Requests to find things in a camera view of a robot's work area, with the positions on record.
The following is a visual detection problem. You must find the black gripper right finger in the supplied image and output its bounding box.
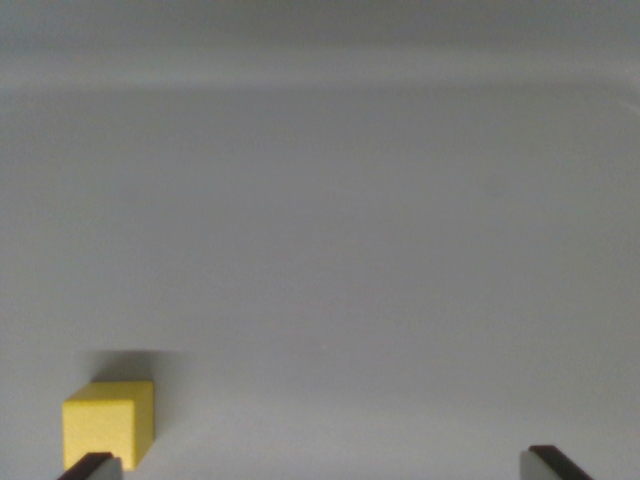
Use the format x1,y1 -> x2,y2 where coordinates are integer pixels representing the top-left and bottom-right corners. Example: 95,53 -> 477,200
519,444 -> 596,480

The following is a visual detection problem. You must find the white plastic tray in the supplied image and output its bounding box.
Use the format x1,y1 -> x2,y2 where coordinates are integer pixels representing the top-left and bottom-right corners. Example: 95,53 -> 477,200
0,0 -> 640,480

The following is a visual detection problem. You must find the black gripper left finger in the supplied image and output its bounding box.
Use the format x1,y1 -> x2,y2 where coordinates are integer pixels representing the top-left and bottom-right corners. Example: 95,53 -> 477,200
56,452 -> 123,480

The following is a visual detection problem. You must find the yellow wooden cube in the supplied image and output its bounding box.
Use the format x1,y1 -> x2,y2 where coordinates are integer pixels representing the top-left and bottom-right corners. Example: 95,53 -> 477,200
62,380 -> 155,472

